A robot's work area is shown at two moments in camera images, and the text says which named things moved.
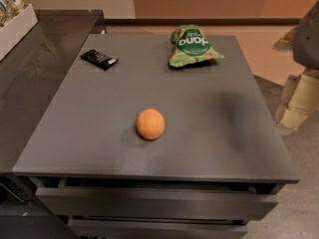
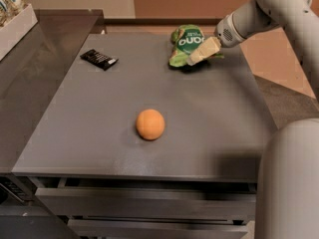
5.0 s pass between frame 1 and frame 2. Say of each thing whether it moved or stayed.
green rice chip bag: stayed
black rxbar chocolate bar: stayed
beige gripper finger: moved
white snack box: stayed
